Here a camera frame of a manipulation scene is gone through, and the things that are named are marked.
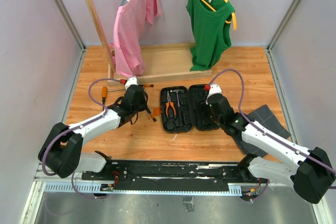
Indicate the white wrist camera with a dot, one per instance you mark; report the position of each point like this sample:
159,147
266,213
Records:
212,90
129,82

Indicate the black plastic tool case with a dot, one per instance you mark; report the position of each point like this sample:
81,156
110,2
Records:
193,113

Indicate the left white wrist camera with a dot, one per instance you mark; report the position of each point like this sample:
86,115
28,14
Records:
129,82

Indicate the orange handled pliers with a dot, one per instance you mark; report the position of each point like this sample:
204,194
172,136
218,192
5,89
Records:
169,105

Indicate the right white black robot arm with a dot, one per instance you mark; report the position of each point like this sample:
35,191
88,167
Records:
308,172

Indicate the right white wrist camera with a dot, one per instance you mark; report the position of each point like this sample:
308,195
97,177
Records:
212,90

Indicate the wooden clothes rack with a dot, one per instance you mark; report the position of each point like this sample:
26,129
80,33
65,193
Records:
167,62

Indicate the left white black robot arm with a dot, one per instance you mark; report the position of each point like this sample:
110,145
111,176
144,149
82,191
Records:
62,150

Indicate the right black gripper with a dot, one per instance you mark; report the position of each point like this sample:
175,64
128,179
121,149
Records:
207,104

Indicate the small orange screwdriver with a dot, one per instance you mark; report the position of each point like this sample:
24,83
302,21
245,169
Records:
104,94

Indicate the pink t-shirt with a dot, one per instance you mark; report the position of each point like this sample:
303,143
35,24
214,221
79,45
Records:
128,26

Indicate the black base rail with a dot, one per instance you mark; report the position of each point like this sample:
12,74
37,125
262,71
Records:
171,176

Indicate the slim black orange screwdriver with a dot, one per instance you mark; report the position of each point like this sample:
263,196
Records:
151,115

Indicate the green tank top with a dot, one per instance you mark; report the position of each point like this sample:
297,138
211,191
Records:
210,23

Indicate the small needle nose pliers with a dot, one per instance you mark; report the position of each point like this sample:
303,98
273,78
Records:
147,114

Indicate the steel claw hammer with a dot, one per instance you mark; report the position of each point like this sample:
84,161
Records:
177,91

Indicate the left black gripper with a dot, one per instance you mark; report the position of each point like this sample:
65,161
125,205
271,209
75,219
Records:
144,105

